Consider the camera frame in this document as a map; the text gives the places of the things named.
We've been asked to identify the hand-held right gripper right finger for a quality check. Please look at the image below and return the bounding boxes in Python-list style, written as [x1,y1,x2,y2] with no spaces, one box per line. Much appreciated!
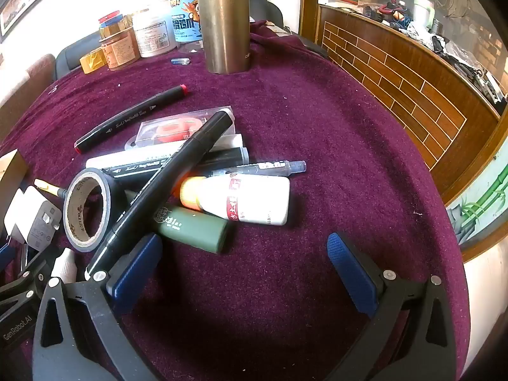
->
[325,232,457,381]

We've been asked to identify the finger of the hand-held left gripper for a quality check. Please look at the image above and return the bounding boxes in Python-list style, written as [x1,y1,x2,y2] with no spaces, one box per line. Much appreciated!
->
[0,248,66,315]
[0,243,17,273]

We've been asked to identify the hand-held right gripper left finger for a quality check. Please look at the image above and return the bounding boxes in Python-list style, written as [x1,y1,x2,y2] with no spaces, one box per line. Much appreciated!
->
[34,233,163,381]

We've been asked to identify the dark green tube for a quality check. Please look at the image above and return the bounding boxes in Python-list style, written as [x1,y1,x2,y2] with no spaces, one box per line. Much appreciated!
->
[152,202,229,255]

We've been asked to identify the gold capped black pen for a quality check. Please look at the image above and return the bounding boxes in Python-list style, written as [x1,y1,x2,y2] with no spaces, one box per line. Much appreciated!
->
[34,178,69,200]

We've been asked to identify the shallow cardboard box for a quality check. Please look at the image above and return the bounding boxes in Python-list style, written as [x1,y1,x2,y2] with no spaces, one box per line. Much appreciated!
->
[0,149,29,225]

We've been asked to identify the black tape roll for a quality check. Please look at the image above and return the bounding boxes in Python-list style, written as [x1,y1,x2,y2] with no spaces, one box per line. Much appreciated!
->
[63,168,128,253]

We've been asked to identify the thick black marker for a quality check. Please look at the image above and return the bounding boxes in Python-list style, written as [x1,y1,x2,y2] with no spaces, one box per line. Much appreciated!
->
[85,111,236,283]

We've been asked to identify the white bottle with orange cap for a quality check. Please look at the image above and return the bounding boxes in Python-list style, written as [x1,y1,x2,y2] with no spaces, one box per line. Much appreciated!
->
[174,175,291,226]

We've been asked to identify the clear blue pen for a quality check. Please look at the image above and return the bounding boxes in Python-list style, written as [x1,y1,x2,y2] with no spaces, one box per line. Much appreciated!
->
[211,160,308,178]

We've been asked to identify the black marker with white print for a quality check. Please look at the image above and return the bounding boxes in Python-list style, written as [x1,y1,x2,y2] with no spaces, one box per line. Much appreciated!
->
[101,147,250,180]

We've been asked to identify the clear pack with red candle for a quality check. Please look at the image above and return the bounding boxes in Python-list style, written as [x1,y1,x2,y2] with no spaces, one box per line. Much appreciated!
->
[126,107,239,149]

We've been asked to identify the black marker with red caps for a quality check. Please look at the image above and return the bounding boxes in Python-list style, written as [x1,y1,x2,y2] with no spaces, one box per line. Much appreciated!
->
[75,84,188,154]

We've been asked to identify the small white dropper bottle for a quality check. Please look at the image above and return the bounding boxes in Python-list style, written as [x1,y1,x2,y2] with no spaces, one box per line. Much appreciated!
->
[51,248,78,285]

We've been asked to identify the purple tablecloth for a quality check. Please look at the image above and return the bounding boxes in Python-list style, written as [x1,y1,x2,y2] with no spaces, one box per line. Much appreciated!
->
[0,20,471,381]

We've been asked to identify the brown armchair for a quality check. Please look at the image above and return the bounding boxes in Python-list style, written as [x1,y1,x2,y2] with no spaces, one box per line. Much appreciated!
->
[0,53,57,137]

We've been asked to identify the wooden brick pattern counter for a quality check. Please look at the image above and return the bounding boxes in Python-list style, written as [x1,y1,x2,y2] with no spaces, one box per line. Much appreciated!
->
[299,0,508,207]

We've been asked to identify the grey sofa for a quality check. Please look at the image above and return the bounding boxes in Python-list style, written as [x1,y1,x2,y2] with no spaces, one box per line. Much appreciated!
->
[55,31,104,81]

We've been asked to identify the yellow tape roll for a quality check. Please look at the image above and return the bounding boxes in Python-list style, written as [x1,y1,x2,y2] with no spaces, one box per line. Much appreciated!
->
[79,47,109,74]

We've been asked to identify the orange label jar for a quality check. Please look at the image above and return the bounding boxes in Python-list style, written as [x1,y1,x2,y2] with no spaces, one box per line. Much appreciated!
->
[99,31,141,71]

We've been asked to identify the white plastic jar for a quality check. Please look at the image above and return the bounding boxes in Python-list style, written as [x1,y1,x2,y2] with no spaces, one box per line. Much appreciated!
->
[132,5,177,58]

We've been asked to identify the red and blue tape stack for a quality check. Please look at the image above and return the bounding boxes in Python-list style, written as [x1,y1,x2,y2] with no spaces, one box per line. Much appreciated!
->
[98,10,124,29]

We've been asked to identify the blue printed canister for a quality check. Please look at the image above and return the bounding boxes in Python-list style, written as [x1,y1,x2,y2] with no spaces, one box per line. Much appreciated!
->
[170,0,205,45]

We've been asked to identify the gold metal flask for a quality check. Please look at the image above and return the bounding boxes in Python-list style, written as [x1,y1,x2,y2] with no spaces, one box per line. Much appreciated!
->
[196,0,252,75]

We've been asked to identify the black office chair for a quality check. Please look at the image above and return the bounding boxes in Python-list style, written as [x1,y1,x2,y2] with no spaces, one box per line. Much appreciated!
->
[249,0,285,29]

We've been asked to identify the white wall charger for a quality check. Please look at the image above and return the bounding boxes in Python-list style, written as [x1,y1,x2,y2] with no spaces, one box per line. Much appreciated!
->
[4,186,63,251]

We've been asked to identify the bamboo wall picture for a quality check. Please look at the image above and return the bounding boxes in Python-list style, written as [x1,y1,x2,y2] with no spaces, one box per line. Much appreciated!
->
[445,155,508,251]

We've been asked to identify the pile of cables and tools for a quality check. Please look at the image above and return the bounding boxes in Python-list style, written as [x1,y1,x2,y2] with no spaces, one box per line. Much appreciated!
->
[359,0,508,106]

